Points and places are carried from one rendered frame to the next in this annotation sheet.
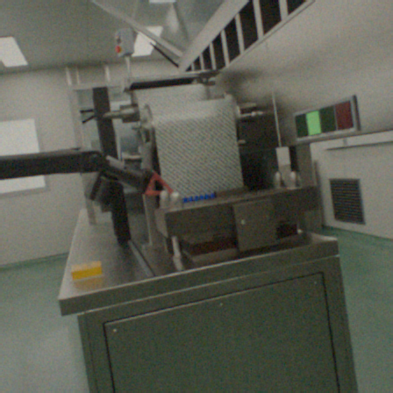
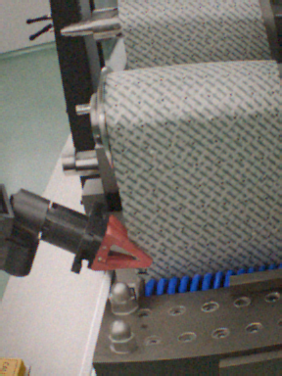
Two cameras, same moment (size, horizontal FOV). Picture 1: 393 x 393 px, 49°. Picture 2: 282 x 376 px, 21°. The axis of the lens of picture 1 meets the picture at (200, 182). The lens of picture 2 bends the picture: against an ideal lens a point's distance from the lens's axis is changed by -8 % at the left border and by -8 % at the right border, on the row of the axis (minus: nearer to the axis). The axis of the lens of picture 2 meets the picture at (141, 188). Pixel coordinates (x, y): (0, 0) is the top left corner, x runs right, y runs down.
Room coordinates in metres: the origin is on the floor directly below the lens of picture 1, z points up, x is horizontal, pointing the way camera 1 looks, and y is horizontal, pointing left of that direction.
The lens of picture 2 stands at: (0.36, -0.31, 1.62)
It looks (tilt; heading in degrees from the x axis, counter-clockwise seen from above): 25 degrees down; 25
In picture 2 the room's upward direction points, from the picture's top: 10 degrees counter-clockwise
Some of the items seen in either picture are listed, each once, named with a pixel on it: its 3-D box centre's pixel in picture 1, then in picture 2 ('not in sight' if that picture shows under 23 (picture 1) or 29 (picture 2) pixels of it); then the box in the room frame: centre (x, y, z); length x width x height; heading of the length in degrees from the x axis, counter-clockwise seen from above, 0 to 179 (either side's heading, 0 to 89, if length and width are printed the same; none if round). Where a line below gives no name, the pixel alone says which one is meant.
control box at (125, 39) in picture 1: (123, 43); not in sight; (1.80, 0.23, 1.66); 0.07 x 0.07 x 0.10; 32
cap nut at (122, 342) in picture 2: (175, 199); (120, 334); (1.04, 0.06, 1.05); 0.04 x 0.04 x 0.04
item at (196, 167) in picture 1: (202, 172); (216, 227); (1.23, -0.01, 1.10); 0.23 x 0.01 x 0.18; 104
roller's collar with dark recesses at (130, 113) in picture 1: (129, 113); (112, 23); (1.50, 0.21, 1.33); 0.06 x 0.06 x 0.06; 14
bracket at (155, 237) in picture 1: (145, 197); (113, 237); (1.28, 0.17, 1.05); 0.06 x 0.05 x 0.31; 104
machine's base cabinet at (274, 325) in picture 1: (159, 305); not in sight; (2.18, 0.30, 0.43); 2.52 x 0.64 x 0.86; 14
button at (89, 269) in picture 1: (86, 270); (2, 373); (1.05, 0.31, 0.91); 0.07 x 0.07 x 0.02; 14
